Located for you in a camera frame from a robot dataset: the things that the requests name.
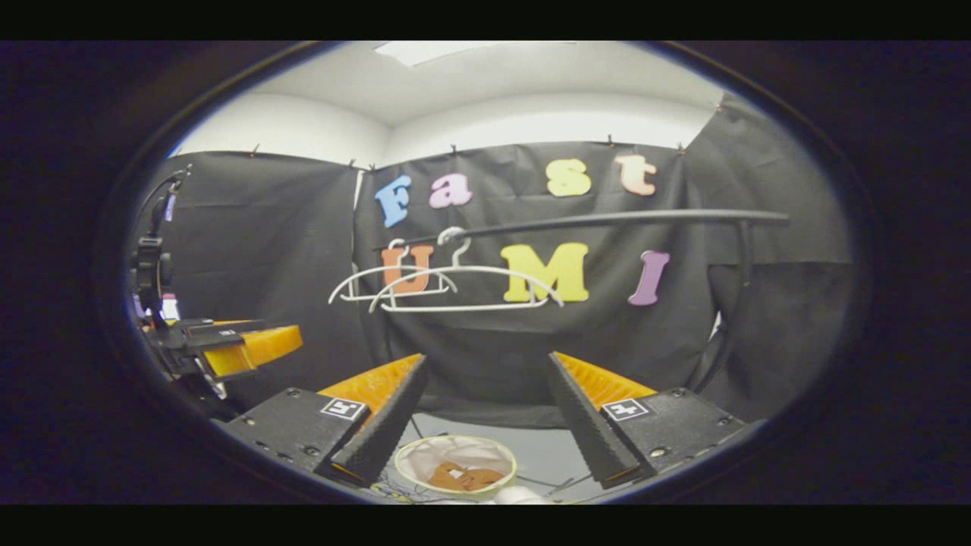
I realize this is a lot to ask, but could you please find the white round object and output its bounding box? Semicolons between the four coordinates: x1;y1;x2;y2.
493;485;547;506

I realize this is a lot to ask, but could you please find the black floor cable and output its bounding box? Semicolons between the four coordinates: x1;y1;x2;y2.
516;472;594;495

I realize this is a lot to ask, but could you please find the white round laundry hamper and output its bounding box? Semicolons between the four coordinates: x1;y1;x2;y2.
394;435;518;499

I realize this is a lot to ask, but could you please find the white wire clothes hanger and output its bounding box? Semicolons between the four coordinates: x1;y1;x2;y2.
369;226;564;313
328;239;458;306

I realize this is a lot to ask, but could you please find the ceiling light panel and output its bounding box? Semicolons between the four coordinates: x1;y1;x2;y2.
373;41;532;67

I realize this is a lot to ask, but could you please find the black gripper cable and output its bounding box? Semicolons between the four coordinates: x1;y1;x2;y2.
148;165;192;240

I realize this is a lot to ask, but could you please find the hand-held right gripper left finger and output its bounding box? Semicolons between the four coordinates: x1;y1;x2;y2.
225;354;430;490

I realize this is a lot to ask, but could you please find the computer monitor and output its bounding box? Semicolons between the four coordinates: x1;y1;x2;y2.
135;294;181;323

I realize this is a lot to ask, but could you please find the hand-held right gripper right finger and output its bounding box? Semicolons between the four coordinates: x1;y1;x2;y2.
549;352;765;490

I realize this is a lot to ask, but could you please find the black metal clothes rack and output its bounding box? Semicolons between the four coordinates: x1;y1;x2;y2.
372;209;790;395

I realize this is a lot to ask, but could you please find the brown button-up shirt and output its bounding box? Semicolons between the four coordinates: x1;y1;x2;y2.
427;461;505;492

